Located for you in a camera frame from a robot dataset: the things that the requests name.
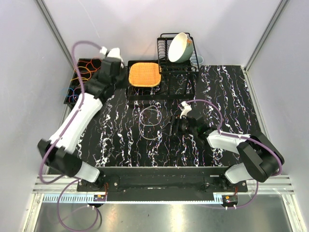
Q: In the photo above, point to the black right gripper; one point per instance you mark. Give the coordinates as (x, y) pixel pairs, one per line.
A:
(175, 120)

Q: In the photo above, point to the light blue cup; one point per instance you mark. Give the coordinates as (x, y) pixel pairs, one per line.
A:
(196, 60)

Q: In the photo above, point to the grey cable duct strip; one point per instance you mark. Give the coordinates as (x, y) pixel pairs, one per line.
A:
(151, 197)

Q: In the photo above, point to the black wire dish rack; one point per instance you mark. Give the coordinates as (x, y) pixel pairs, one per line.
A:
(167, 67)

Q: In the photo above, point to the black flat tray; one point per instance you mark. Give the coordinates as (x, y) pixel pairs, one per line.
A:
(177, 83)

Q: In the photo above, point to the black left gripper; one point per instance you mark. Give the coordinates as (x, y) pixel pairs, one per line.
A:
(124, 71)

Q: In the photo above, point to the white ceramic bowl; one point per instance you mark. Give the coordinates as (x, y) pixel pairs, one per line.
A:
(181, 48)

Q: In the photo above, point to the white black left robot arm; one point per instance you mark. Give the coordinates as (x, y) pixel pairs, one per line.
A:
(58, 151)

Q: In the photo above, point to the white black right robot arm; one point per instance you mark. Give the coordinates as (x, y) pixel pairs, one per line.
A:
(260, 159)

